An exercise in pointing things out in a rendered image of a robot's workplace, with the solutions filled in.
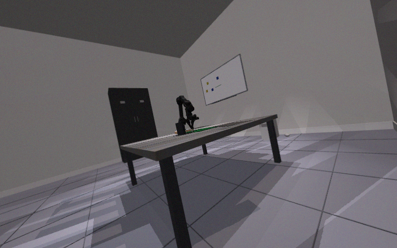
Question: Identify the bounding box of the black cooling fan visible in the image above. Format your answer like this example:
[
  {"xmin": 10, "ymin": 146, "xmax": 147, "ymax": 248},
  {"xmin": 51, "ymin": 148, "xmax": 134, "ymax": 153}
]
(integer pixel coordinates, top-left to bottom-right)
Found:
[{"xmin": 176, "ymin": 122, "xmax": 186, "ymax": 135}]

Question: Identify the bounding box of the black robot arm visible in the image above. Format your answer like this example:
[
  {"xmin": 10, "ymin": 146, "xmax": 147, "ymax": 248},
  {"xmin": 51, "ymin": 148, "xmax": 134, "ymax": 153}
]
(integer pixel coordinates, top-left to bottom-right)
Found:
[{"xmin": 176, "ymin": 96, "xmax": 196, "ymax": 122}]

